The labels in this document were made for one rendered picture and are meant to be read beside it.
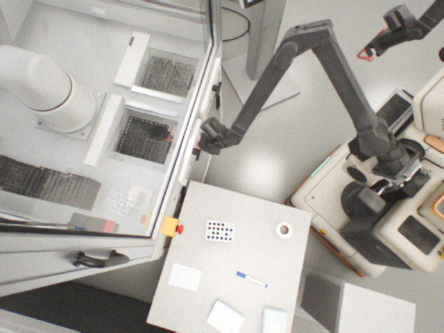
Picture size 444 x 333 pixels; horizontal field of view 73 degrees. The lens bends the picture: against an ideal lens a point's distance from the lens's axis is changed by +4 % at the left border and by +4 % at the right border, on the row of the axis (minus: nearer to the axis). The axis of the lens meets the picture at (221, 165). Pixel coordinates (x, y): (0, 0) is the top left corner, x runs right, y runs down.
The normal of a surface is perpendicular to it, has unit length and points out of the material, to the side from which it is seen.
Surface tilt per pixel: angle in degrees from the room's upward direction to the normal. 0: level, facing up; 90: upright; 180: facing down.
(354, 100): 59
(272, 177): 0
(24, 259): 90
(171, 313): 0
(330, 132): 0
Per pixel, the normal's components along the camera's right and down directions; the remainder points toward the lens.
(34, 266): 0.97, 0.25
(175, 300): -0.02, -0.25
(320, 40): -0.32, 0.67
